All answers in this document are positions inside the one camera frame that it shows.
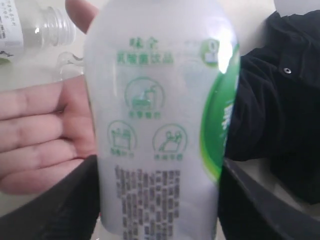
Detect person's open hand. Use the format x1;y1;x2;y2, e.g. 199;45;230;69
0;0;101;196

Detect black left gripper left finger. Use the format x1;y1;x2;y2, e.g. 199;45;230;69
0;155;100;240

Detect white green label bottle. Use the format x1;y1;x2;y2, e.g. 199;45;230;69
84;0;240;240

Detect black sleeved forearm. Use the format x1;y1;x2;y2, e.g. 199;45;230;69
225;10;320;205

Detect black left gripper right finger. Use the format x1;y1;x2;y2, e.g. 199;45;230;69
218;159;320;240

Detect square clear bottle white label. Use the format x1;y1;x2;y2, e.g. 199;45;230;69
0;0;76;65

